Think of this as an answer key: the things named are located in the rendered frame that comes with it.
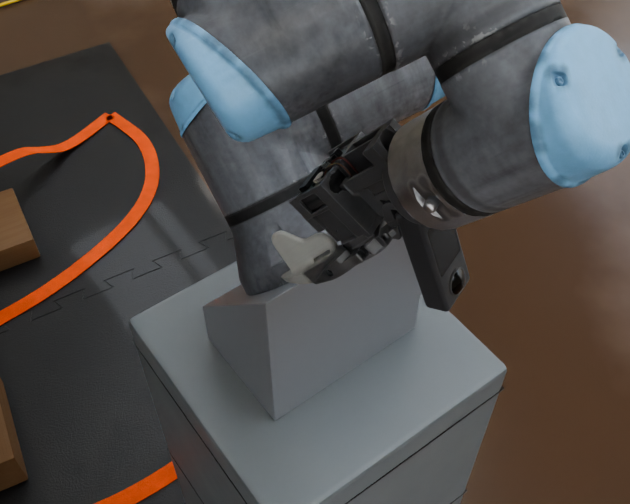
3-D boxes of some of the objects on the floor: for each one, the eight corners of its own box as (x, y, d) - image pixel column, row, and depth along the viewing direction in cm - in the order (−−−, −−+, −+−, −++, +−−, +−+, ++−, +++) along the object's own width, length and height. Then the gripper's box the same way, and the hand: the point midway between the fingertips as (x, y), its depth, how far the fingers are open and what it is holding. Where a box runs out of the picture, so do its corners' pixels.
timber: (29, 480, 187) (14, 457, 178) (-22, 501, 184) (-40, 479, 175) (3, 382, 205) (-12, 357, 196) (-44, 399, 201) (-61, 375, 192)
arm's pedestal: (334, 412, 201) (344, 173, 136) (470, 573, 175) (562, 373, 110) (163, 527, 182) (79, 312, 117) (287, 727, 156) (267, 594, 91)
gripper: (423, 79, 63) (293, 161, 81) (342, 189, 56) (220, 253, 74) (490, 154, 65) (350, 219, 83) (421, 269, 59) (284, 313, 76)
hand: (314, 251), depth 78 cm, fingers open, 7 cm apart
